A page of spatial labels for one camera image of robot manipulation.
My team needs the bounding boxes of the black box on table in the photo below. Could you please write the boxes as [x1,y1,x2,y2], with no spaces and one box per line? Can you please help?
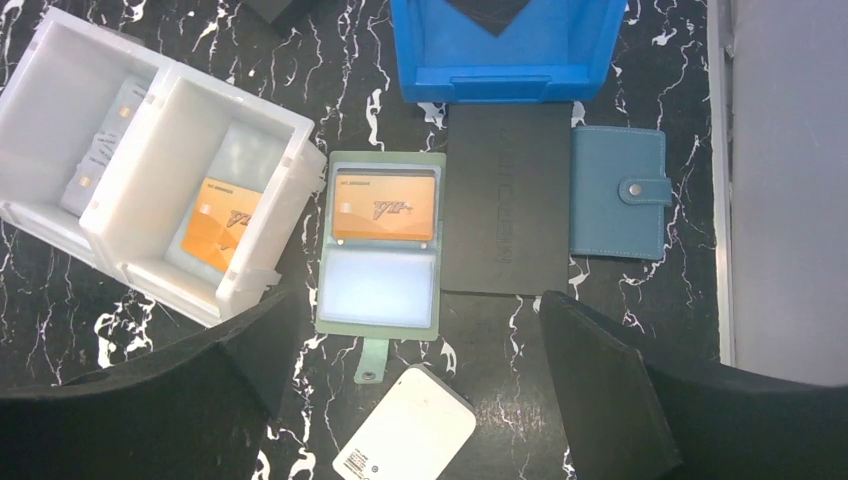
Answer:
[242,0,321,35]

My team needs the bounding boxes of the blue leather card holder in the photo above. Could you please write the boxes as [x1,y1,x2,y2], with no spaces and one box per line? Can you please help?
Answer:
[569,126,672,260]

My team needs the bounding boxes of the orange card in tray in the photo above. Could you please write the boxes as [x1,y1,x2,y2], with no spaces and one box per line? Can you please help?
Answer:
[179,177,262,272]

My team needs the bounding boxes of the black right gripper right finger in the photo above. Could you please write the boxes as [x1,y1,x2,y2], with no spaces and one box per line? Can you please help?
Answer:
[539,291,847,479]

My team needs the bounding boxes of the orange card in green holder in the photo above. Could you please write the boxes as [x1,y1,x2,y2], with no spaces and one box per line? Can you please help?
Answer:
[332,173,436,242]

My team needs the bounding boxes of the black card in bin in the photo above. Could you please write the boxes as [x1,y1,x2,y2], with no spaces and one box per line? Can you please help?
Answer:
[448,0,529,36]

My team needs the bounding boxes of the white divided plastic tray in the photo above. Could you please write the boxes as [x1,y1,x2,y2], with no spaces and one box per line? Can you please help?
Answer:
[1,7,327,327]

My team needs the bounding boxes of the white cards in tray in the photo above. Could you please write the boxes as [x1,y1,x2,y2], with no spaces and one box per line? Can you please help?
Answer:
[59,74,149,216]

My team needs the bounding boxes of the white power bank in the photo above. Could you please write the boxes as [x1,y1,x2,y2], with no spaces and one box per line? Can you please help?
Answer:
[332,364,477,480]

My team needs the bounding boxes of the blue plastic bin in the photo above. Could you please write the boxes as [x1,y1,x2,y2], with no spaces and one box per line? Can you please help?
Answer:
[391,0,627,104]

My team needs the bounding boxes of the green open card holder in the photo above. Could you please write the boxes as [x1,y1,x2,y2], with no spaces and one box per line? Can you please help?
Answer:
[315,151,446,384]

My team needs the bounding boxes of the black flat sleeve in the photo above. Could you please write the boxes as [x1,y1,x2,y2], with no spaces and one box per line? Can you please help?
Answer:
[441,103,572,296]

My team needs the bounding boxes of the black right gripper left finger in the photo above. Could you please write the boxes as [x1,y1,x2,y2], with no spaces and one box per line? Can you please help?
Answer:
[1,290,300,479]

